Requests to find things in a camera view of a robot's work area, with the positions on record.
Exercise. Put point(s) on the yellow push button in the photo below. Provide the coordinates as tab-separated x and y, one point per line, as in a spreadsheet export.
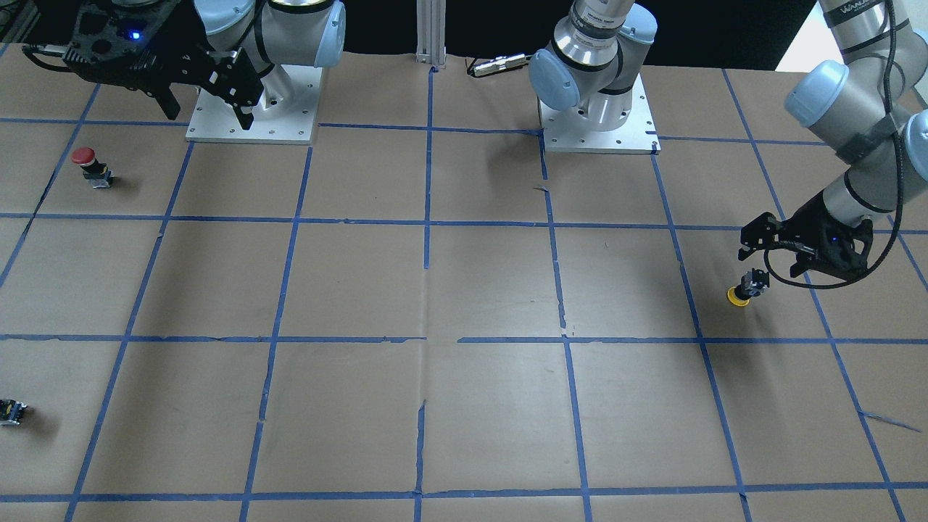
752	284

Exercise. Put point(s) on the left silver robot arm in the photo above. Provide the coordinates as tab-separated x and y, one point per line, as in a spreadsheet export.
584	79

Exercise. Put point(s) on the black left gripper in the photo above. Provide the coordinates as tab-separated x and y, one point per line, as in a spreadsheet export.
810	226

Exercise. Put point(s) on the aluminium frame post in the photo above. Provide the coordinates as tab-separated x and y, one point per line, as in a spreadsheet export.
431	16

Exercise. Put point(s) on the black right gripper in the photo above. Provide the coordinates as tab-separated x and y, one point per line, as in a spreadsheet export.
183	45

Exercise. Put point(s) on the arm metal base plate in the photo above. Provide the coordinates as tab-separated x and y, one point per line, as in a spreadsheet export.
618	124
285	114

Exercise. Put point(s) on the red push button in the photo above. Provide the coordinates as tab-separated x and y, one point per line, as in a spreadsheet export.
97	174

